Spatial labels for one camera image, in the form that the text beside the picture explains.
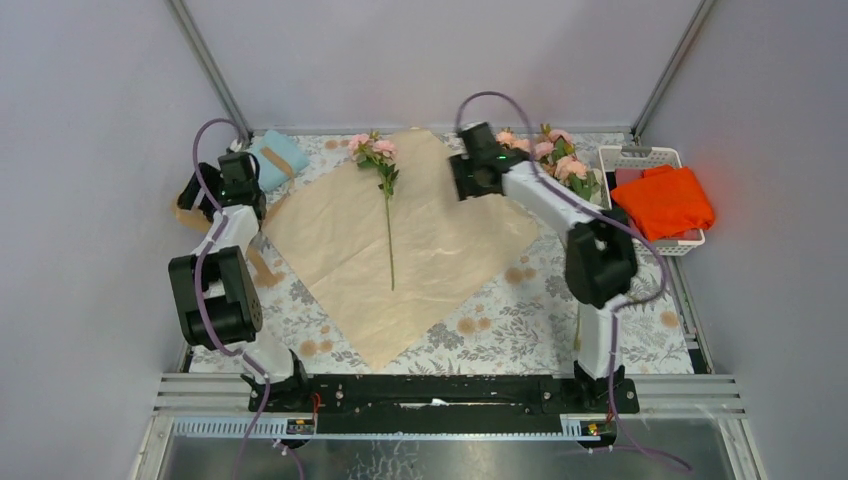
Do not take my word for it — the tan ribbon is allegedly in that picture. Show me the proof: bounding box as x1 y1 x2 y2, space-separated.
170 174 284 288

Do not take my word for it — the pink fake flower bunch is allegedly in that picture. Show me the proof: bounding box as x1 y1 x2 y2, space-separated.
495 123 602 205

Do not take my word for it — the tan wrapping paper sheet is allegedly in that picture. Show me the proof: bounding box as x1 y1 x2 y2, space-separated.
263 129 538 371

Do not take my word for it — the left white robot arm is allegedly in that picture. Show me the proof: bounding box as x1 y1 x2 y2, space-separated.
168 152 311 411

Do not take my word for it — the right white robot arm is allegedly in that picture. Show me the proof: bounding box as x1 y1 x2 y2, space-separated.
449 122 638 412

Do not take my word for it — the light blue folded towel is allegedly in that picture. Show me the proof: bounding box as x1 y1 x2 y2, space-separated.
248 130 310 193

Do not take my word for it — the white plastic basket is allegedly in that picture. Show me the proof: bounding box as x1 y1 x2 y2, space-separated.
598 146 716 256

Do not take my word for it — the orange folded cloth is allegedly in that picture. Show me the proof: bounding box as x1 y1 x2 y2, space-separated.
611 165 716 242

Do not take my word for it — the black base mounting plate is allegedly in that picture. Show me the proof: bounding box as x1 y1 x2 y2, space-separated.
248 374 640 436

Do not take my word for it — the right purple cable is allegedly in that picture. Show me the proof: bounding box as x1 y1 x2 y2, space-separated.
454 91 694 476

